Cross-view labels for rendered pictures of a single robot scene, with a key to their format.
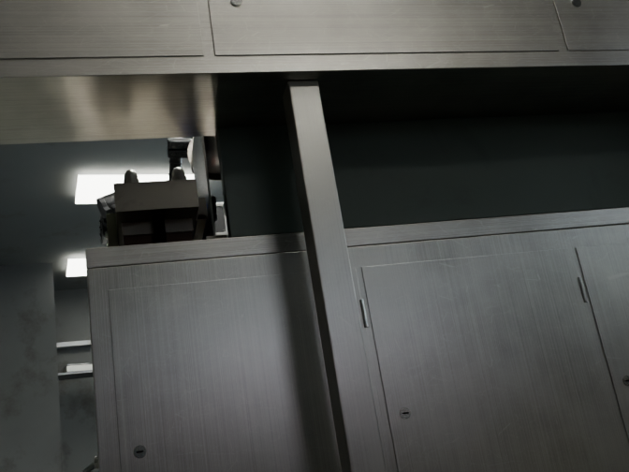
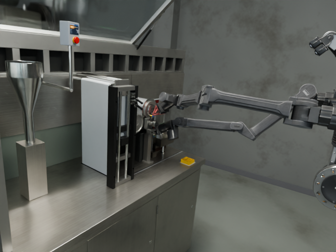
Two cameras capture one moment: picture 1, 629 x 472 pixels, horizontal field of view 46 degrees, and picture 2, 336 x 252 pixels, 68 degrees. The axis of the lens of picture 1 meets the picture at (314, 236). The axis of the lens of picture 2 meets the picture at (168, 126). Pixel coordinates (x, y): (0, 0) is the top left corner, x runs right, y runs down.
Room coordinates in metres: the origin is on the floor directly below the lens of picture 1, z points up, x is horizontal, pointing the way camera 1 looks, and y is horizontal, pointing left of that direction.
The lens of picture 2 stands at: (3.06, -0.72, 1.62)
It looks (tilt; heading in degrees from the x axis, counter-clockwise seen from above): 16 degrees down; 140
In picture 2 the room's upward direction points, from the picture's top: 5 degrees clockwise
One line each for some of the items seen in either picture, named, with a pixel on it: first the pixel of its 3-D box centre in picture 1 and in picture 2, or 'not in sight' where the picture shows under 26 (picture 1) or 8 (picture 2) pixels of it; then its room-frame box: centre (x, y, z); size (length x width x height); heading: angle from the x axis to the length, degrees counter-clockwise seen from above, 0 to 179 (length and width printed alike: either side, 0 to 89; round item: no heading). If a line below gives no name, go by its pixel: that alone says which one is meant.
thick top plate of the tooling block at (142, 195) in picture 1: (154, 229); (146, 134); (1.54, 0.35, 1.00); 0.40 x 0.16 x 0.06; 15
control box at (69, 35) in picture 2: not in sight; (71, 34); (1.86, -0.32, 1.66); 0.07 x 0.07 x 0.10; 31
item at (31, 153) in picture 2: not in sight; (30, 139); (1.83, -0.51, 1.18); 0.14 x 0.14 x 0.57
